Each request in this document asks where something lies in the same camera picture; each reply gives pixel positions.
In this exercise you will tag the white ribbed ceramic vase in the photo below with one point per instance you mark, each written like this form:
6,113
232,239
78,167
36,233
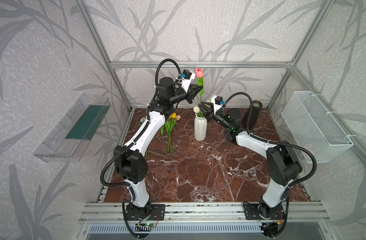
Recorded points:
200,128

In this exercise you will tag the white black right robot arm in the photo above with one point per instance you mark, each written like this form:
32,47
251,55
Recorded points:
283,165

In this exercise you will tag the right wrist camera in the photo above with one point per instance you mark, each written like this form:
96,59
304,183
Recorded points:
217,103

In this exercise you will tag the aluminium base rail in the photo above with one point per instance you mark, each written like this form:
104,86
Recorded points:
196,212

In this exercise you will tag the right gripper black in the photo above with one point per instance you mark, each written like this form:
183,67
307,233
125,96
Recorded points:
211,112

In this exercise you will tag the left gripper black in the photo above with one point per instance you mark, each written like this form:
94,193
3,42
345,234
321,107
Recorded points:
190,92

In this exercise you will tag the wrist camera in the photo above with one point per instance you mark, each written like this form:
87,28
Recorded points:
185,79
217,103

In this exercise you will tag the black cylindrical vase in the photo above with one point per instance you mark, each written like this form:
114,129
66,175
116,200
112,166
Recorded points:
251,116

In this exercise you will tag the clear plastic wall tray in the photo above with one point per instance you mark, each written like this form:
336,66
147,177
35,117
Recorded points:
70,138

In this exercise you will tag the white wire mesh basket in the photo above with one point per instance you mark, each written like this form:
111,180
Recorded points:
314,128

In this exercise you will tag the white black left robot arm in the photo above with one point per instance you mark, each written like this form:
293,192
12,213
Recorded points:
131,164

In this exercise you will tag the white cream tulip flower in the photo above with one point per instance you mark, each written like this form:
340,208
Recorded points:
198,112

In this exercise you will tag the bundled tulip bouquet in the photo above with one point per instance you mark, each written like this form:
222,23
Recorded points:
167,128

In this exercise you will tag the aluminium frame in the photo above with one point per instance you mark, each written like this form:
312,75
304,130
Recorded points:
290,66

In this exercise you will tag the pink tulip flower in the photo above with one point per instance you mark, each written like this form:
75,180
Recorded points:
199,79

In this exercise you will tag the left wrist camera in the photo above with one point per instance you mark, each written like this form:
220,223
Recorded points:
185,79

